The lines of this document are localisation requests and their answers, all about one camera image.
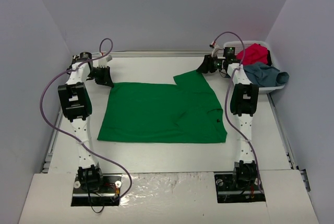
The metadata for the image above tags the green t shirt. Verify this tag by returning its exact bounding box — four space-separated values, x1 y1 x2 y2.
98 70 227 144

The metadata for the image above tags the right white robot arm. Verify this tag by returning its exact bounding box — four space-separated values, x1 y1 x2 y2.
197 44 260 189

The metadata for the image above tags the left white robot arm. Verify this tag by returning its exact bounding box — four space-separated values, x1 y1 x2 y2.
57 52 114 192

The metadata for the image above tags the white perforated plastic basket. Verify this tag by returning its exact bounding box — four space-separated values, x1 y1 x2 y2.
223 40 285 94

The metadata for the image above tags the pink-red t shirt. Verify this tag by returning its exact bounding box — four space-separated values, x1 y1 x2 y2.
242 43 268 65

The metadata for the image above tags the grey-blue t shirt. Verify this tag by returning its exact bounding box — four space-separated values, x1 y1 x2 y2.
244 62 290 87

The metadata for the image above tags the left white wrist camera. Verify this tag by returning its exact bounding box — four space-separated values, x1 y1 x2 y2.
97 54 112 68

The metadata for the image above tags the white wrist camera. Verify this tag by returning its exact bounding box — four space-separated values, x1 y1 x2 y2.
97 54 112 68
209 41 223 57

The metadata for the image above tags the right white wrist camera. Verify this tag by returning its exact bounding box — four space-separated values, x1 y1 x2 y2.
209 41 223 57

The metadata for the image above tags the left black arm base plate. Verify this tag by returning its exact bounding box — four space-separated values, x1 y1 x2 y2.
71 174 122 207

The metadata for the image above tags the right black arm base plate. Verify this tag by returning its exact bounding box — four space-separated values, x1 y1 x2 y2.
214 173 266 204

